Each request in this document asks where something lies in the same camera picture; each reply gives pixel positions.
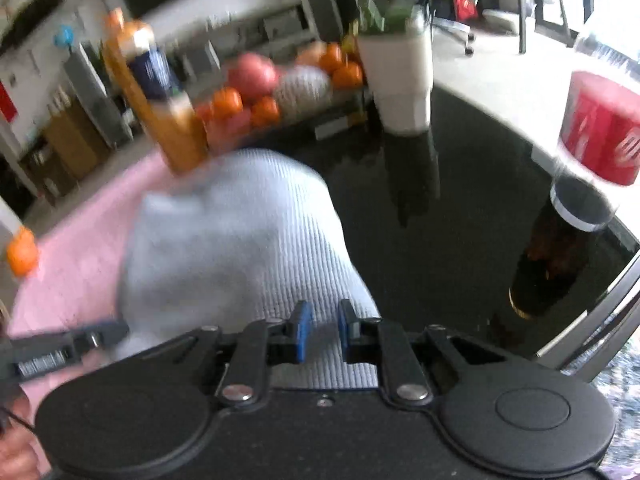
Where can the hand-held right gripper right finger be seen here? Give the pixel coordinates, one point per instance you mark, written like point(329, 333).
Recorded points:
point(346, 330)

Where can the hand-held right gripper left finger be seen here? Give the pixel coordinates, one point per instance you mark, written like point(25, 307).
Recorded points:
point(302, 330)

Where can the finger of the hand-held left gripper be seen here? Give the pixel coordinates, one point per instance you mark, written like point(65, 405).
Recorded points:
point(75, 342)

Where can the grey-blue knit sweater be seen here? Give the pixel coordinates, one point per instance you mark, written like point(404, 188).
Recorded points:
point(250, 240)

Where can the person's left hand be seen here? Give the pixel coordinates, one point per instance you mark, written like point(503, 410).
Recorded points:
point(17, 457)

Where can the pink printed blanket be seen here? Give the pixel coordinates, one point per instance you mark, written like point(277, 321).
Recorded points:
point(85, 260)

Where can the bumpy orange citrus fruit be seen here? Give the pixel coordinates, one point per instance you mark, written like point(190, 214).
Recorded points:
point(22, 255)

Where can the brown wooden cabinet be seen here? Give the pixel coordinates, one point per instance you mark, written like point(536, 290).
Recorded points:
point(70, 145)

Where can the metal fruit tray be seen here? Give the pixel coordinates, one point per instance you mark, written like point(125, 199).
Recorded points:
point(330, 122)

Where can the pink-red apple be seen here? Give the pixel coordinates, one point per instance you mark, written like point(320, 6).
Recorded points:
point(232, 127)

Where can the small tangerine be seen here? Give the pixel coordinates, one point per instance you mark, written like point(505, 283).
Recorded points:
point(265, 111)
point(228, 103)
point(332, 57)
point(347, 75)

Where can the orange juice bottle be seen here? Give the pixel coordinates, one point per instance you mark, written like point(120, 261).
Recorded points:
point(170, 125)

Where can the foam-netted fruit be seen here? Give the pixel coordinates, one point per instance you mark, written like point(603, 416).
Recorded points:
point(302, 92)

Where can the tall grey metal cabinet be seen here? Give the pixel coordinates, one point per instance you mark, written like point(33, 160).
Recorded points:
point(95, 95)

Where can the white pot with plant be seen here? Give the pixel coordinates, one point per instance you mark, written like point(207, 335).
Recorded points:
point(402, 85)

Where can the dark red apple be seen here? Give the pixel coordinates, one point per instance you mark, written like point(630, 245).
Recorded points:
point(252, 76)

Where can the pale peach apple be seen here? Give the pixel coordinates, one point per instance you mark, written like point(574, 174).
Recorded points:
point(311, 54)

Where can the long metal shelf unit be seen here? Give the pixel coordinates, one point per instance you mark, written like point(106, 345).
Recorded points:
point(280, 25)

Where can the office chair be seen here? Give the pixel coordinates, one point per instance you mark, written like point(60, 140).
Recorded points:
point(440, 25)

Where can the red label cola bottle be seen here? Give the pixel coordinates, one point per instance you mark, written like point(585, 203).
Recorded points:
point(600, 125)

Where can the red bag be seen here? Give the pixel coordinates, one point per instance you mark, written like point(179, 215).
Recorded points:
point(464, 4)

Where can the red wall banner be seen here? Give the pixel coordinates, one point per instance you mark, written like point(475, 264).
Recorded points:
point(6, 100)

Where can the blue round wall ornament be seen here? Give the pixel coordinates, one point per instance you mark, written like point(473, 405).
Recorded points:
point(64, 38)

